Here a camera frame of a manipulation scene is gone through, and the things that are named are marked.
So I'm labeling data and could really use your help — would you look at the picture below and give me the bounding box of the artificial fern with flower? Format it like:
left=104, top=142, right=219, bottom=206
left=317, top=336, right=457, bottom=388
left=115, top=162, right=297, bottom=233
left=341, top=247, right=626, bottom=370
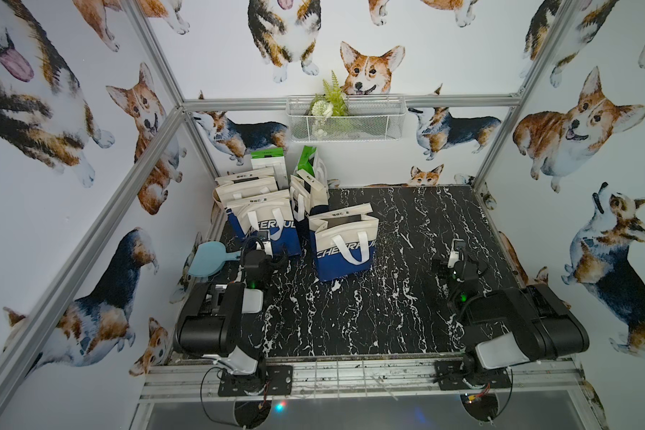
left=306, top=72, right=349, bottom=140

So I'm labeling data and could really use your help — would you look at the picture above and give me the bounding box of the light blue dustpan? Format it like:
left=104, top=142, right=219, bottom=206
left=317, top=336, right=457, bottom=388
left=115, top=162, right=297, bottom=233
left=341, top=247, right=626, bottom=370
left=188, top=241, right=241, bottom=278

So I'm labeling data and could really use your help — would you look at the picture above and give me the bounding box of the dark blue white bag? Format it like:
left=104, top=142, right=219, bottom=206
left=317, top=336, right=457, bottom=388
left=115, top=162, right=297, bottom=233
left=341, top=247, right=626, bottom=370
left=289, top=169, right=329, bottom=239

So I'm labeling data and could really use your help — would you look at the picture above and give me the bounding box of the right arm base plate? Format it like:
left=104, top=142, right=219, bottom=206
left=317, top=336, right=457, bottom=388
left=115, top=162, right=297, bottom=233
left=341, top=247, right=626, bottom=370
left=434, top=360, right=512, bottom=392

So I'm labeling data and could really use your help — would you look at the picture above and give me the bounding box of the aluminium frame rail front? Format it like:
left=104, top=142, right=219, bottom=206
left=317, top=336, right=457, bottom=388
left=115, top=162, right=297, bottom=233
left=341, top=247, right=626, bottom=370
left=139, top=358, right=582, bottom=403

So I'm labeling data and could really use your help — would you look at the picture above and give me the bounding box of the white wire wall basket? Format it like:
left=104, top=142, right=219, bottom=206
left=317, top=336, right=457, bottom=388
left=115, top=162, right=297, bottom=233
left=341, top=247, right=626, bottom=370
left=286, top=95, right=407, bottom=143

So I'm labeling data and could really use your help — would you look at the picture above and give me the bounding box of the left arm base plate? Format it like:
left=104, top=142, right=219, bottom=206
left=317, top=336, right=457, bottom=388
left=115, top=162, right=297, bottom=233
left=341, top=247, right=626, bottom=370
left=218, top=365, right=294, bottom=398

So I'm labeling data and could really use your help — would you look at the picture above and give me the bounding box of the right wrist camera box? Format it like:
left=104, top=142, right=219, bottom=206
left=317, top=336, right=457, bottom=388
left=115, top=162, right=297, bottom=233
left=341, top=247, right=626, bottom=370
left=448, top=238, right=468, bottom=268

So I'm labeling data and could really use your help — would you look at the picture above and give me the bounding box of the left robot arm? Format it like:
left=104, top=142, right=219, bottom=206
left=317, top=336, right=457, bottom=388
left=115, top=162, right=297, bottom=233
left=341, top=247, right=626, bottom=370
left=173, top=236, right=291, bottom=383

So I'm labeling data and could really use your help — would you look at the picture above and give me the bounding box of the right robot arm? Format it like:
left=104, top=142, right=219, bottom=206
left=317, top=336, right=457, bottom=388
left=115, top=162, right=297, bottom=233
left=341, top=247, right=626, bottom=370
left=432, top=249, right=589, bottom=376

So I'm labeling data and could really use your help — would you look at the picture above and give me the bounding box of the green white takeout bag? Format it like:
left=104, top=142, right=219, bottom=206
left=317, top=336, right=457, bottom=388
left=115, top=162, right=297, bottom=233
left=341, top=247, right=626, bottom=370
left=251, top=147, right=290, bottom=189

